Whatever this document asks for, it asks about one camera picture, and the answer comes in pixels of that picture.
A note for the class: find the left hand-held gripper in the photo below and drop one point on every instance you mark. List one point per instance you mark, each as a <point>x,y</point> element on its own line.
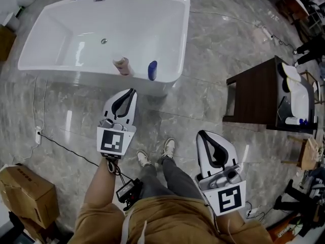
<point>111,142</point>

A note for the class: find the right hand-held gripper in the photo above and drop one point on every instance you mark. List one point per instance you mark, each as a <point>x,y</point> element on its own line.
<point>228,198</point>

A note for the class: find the blue bottle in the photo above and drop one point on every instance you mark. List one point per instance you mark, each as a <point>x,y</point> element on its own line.
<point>152,71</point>

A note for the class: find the white bathtub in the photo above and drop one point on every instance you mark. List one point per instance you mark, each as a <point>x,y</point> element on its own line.
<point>106,24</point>

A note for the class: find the person's left forearm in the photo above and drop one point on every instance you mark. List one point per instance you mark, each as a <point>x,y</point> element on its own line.
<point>101,184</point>

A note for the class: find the person's right forearm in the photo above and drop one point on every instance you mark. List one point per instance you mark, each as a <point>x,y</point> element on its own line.
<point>229,225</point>

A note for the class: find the person's right leg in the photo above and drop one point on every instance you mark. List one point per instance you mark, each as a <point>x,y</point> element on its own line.
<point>180,179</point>

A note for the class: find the person's leg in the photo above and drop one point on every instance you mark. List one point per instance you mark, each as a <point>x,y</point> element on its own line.
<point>152,182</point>
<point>180,179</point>

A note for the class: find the pink bottle with white cap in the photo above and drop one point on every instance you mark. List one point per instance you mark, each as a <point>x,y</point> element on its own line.
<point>124,66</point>

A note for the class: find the person's right shoe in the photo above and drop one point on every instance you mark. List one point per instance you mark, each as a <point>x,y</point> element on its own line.
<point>168,147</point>

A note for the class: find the person's shoe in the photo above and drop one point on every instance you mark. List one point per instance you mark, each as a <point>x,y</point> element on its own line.
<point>143,158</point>
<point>168,147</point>

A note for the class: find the person's left shoe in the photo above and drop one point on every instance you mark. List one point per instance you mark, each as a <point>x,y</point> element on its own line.
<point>143,158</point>

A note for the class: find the person's left leg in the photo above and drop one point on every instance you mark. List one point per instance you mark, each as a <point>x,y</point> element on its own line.
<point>152,182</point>

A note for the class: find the dark wooden cabinet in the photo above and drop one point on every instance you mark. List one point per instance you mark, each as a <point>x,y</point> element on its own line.
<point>254,93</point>

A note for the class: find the black battery pack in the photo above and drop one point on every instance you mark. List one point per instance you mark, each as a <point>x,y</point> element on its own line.
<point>127,190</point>

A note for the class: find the person's tan jacket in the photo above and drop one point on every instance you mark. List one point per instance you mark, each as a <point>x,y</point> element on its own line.
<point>172,222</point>

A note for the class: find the black tablet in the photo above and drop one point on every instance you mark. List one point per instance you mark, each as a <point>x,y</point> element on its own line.
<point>284,108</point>

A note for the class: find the white spray bottle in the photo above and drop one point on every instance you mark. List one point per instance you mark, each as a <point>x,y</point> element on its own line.
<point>293,121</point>

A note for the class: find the white power strip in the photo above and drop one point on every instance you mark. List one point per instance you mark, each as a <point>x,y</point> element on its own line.
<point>267,32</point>
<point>38,135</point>

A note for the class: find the wooden stool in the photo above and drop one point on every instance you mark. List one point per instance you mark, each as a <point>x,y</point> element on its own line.
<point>308,151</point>

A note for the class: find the white ceramic basin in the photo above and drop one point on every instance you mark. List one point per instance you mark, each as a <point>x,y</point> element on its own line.
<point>302,100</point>

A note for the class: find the white toilet seat lid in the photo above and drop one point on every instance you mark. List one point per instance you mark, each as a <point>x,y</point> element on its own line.
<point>290,71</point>

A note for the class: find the large cardboard box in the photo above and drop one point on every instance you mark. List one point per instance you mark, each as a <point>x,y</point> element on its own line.
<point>25,194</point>

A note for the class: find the taped cardboard box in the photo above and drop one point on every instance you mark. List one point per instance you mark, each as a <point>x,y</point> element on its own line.
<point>6,43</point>

